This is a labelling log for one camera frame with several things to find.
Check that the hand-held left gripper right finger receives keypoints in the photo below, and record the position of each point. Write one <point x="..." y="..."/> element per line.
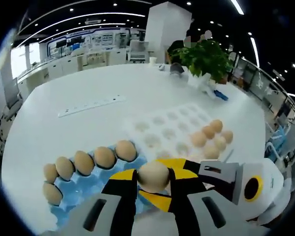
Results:
<point x="184" y="209"/>

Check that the blue framed display wall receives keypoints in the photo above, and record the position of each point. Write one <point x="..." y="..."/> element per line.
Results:
<point x="96" y="40"/>

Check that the white power strip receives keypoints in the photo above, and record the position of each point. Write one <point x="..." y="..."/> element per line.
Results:
<point x="93" y="105"/>

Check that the white cabinet row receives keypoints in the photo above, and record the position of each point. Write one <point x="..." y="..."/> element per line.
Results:
<point x="71" y="64"/>

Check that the blue egg tray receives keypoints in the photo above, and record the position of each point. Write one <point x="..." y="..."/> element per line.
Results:
<point x="88" y="186"/>

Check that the ceiling air conditioner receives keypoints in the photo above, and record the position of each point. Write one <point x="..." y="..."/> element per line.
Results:
<point x="93" y="21"/>

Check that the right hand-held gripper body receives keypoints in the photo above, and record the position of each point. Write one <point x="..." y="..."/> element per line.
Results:
<point x="273" y="186"/>

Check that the grey rounded object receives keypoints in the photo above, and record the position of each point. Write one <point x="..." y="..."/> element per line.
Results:
<point x="177" y="69"/>

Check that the white paper cup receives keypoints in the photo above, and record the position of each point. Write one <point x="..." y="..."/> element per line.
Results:
<point x="153" y="61"/>

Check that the smooth brown egg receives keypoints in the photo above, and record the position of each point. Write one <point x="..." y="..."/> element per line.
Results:
<point x="153" y="175"/>

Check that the grey mesh office chair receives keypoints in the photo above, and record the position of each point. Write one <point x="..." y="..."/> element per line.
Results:
<point x="138" y="51"/>
<point x="12" y="93"/>

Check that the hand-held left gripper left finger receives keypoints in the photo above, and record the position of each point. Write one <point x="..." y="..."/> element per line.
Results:
<point x="123" y="209"/>

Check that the green potted plant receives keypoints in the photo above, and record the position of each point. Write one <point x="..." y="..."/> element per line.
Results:
<point x="206" y="59"/>

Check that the brown box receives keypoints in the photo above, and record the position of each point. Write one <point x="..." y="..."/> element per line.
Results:
<point x="223" y="79"/>

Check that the blue white chair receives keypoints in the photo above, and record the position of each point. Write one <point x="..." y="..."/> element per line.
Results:
<point x="277" y="137"/>

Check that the small blue object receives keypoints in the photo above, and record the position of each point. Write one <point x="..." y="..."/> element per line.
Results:
<point x="220" y="95"/>

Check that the white foam egg holder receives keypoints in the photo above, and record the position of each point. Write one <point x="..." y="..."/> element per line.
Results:
<point x="172" y="123"/>

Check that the small white object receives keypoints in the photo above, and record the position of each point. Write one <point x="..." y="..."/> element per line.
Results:
<point x="162" y="67"/>

